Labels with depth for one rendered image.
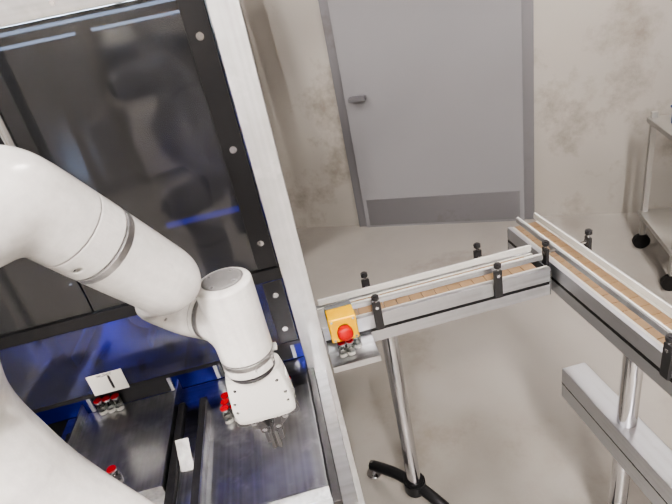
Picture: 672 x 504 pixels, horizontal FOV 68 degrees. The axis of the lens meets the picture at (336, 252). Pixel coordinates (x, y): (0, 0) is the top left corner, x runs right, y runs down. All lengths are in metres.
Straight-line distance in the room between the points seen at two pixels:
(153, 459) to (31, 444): 0.80
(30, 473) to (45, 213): 0.23
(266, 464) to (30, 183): 0.84
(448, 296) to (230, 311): 0.86
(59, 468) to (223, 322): 0.28
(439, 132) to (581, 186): 1.06
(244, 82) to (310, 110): 2.89
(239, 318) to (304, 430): 0.55
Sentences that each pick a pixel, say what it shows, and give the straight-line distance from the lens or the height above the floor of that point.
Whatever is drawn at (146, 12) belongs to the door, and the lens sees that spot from 1.06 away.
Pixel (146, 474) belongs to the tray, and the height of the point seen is 0.88.
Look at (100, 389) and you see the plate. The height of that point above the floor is 1.01.
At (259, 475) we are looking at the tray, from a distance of 1.18.
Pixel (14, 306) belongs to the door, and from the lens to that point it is 1.32.
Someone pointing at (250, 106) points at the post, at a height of 1.58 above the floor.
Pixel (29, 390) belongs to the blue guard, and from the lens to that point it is 1.44.
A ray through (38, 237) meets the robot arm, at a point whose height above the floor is 1.61.
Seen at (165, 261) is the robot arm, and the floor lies 1.52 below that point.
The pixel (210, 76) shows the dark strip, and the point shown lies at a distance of 1.05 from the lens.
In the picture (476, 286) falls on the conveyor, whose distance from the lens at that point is 1.49.
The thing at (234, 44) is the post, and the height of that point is 1.69.
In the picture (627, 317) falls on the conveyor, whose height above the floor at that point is 0.93.
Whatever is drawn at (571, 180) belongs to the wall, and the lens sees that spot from 3.90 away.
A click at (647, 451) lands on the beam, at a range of 1.62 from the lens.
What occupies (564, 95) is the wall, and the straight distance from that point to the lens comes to 3.71.
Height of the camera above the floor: 1.75
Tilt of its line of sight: 27 degrees down
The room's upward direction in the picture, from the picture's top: 12 degrees counter-clockwise
